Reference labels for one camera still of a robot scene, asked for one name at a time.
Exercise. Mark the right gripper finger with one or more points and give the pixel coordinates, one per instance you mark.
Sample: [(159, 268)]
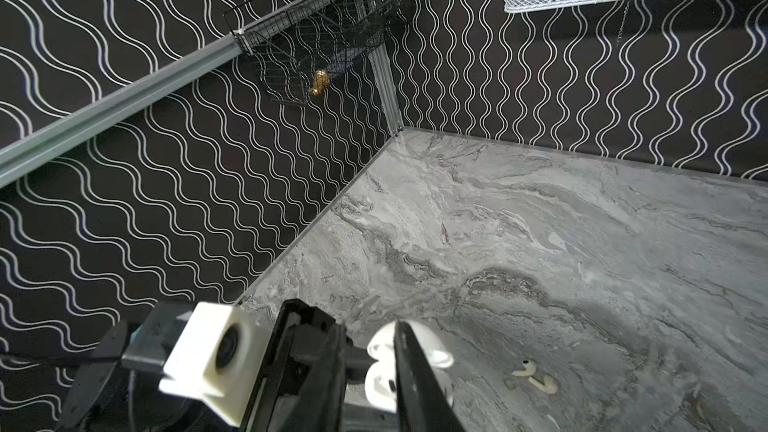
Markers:
[(421, 403)]

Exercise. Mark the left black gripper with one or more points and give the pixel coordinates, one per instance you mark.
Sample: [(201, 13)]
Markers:
[(294, 346)]

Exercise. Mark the white round charging case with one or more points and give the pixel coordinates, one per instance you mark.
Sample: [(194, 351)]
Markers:
[(380, 380)]

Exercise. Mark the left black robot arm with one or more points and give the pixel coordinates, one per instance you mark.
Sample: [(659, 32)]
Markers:
[(106, 396)]

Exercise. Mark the beige earbud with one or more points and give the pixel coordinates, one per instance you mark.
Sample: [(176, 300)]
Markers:
[(546, 383)]

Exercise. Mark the small brass object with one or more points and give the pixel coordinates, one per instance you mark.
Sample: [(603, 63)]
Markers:
[(320, 81)]

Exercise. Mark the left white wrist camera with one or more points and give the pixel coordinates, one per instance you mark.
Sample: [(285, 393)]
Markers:
[(207, 352)]

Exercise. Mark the black wire basket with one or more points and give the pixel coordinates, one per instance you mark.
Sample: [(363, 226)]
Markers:
[(286, 41)]

